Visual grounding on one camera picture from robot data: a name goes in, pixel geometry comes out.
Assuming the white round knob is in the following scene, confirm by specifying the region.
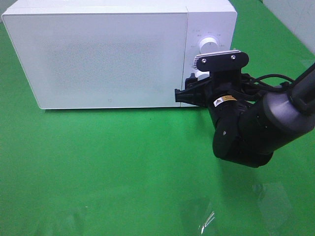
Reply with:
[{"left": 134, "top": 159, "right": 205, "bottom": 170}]
[
  {"left": 199, "top": 37, "right": 219, "bottom": 54},
  {"left": 195, "top": 71, "right": 210, "bottom": 81}
]

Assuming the white microwave door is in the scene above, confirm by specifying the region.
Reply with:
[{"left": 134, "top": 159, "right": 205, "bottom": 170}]
[{"left": 3, "top": 13, "right": 187, "bottom": 109}]

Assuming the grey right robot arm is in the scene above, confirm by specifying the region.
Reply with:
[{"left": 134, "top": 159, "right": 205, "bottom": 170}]
[{"left": 174, "top": 50, "right": 315, "bottom": 168}]

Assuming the clear tape patch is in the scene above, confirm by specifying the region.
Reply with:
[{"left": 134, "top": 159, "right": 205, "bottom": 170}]
[
  {"left": 252, "top": 181, "right": 292, "bottom": 228},
  {"left": 180, "top": 197, "right": 220, "bottom": 236}
]

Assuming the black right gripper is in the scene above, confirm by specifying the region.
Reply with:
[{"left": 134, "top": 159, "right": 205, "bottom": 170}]
[{"left": 174, "top": 50, "right": 273, "bottom": 168}]

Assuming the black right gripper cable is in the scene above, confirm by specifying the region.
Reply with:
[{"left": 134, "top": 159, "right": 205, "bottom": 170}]
[{"left": 242, "top": 73, "right": 296, "bottom": 101}]

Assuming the white microwave oven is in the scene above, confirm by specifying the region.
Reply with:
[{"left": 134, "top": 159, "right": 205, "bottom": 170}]
[{"left": 1, "top": 0, "right": 238, "bottom": 110}]

